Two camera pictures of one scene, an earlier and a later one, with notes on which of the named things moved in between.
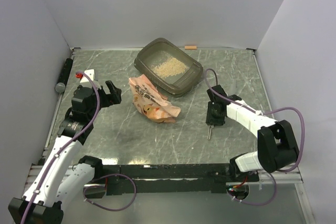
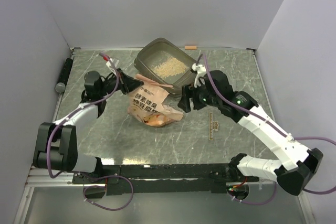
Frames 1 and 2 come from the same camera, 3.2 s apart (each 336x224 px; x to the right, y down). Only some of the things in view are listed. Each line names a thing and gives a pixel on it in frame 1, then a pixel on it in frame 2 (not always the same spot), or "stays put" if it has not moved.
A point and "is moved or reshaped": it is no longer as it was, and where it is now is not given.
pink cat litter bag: [150, 102] is moved or reshaped
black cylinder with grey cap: [60, 86] stays put
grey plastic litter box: [169, 68] stays put
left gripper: [110, 99] to [127, 84]
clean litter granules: [171, 67] stays put
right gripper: [210, 119] to [188, 91]
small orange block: [190, 47] stays put
